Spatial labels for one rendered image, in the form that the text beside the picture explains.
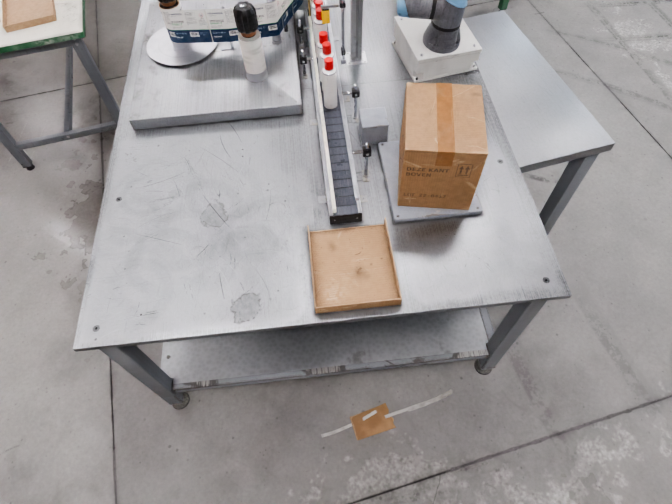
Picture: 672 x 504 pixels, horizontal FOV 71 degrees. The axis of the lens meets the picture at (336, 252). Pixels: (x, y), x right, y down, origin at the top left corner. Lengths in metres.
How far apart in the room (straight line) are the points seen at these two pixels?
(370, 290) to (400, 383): 0.85
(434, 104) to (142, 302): 1.10
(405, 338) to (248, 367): 0.67
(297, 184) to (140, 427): 1.29
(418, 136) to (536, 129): 0.67
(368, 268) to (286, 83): 0.89
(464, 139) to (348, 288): 0.56
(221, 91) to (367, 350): 1.22
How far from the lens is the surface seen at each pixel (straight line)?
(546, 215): 2.38
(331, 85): 1.83
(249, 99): 1.99
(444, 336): 2.10
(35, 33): 2.90
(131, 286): 1.63
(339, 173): 1.68
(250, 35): 1.97
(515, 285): 1.56
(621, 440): 2.45
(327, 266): 1.51
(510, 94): 2.14
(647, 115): 3.68
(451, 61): 2.13
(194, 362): 2.13
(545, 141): 1.98
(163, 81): 2.18
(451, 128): 1.51
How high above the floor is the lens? 2.14
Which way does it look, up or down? 58 degrees down
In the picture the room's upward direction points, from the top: 3 degrees counter-clockwise
